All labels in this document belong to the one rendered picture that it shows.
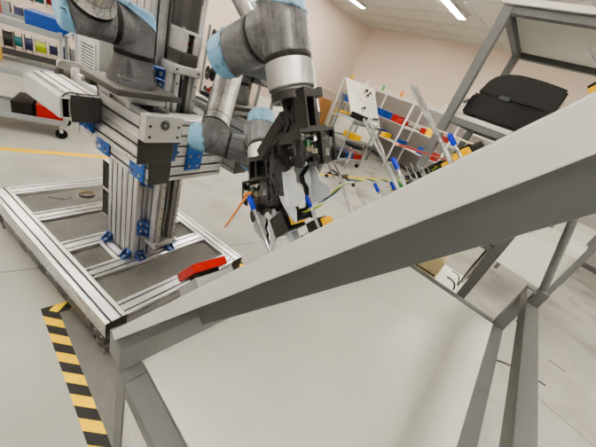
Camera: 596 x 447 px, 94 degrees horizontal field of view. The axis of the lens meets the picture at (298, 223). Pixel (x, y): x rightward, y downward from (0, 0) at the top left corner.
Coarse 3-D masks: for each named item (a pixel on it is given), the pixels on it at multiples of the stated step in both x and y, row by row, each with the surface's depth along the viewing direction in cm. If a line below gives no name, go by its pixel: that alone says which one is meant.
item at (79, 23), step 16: (64, 0) 71; (80, 0) 71; (96, 0) 71; (112, 0) 72; (64, 16) 72; (80, 16) 74; (96, 16) 74; (112, 16) 77; (80, 32) 78; (96, 32) 79; (112, 32) 81
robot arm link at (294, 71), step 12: (276, 60) 41; (288, 60) 41; (300, 60) 41; (276, 72) 41; (288, 72) 41; (300, 72) 41; (312, 72) 43; (276, 84) 42; (288, 84) 41; (300, 84) 42; (312, 84) 43
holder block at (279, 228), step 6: (282, 210) 52; (276, 216) 54; (282, 216) 52; (270, 222) 57; (276, 222) 55; (282, 222) 53; (276, 228) 55; (282, 228) 53; (288, 228) 52; (294, 228) 53; (276, 234) 56; (282, 234) 55
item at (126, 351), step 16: (176, 320) 58; (192, 320) 60; (112, 336) 52; (128, 336) 52; (144, 336) 53; (160, 336) 55; (176, 336) 59; (112, 352) 54; (128, 352) 51; (144, 352) 54
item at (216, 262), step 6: (216, 258) 37; (222, 258) 38; (192, 264) 35; (198, 264) 35; (204, 264) 36; (210, 264) 36; (216, 264) 37; (222, 264) 38; (186, 270) 36; (192, 270) 35; (198, 270) 35; (204, 270) 36; (210, 270) 37; (216, 270) 38; (180, 276) 37; (186, 276) 36; (192, 276) 37; (198, 276) 36
